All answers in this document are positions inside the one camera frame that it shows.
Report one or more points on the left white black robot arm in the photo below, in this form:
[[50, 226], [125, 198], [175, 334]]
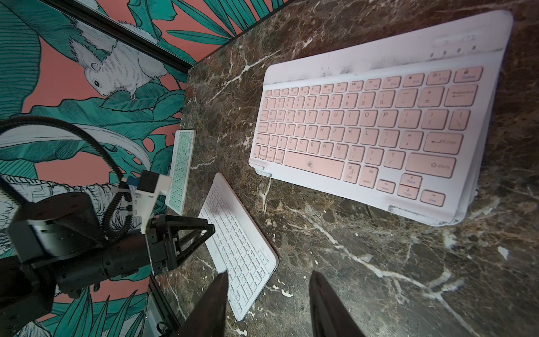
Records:
[[62, 245]]

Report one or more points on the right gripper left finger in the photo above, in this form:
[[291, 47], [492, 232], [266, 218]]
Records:
[[209, 316]]

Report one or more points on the pink keyboard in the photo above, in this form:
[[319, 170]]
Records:
[[399, 124]]

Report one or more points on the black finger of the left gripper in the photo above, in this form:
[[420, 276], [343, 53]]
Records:
[[176, 238]]

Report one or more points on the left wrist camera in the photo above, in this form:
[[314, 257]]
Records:
[[150, 186]]

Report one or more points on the far left green keyboard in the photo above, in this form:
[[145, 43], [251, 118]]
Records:
[[180, 169]]

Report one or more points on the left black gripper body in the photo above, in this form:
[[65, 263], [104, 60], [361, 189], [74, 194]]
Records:
[[121, 258]]

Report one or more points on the white keyboard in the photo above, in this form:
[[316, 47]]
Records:
[[238, 247]]

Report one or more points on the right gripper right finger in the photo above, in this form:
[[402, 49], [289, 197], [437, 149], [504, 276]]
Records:
[[329, 316]]

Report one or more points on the left black frame post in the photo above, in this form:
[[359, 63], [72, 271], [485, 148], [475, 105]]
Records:
[[106, 25]]

